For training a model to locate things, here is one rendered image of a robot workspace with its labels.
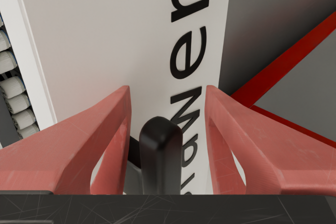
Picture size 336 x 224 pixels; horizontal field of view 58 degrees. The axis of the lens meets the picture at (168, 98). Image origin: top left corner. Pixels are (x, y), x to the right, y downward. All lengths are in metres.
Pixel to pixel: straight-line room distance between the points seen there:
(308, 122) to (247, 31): 0.14
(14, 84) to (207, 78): 0.13
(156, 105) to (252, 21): 0.30
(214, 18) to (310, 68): 0.32
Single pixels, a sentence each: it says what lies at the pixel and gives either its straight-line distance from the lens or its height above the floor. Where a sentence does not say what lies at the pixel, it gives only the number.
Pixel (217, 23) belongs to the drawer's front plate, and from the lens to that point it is 0.17.
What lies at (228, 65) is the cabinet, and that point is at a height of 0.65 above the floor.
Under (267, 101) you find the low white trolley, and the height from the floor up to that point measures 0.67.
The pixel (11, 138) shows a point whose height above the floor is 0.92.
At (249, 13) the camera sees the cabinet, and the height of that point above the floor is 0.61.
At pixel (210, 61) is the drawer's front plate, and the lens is 0.18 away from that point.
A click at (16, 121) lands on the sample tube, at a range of 0.24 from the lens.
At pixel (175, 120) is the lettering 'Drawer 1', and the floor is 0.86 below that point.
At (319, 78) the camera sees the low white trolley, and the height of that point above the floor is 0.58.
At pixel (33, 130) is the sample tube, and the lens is 0.25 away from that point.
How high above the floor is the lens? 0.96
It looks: 37 degrees down
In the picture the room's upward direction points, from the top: 124 degrees counter-clockwise
